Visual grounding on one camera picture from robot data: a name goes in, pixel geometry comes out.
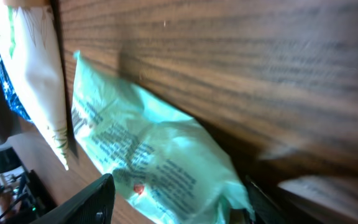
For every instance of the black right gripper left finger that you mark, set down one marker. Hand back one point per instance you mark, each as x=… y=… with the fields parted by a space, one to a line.
x=94 y=204

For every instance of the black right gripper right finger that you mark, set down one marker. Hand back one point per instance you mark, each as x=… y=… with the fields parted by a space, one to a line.
x=265 y=209

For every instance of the teal wet wipes pack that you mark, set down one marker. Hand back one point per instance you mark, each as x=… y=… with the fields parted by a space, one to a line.
x=164 y=163

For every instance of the blue snack wrapper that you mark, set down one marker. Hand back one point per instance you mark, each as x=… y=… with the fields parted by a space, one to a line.
x=10 y=94

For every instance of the white tube gold cap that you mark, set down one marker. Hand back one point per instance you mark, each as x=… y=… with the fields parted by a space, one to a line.
x=30 y=53

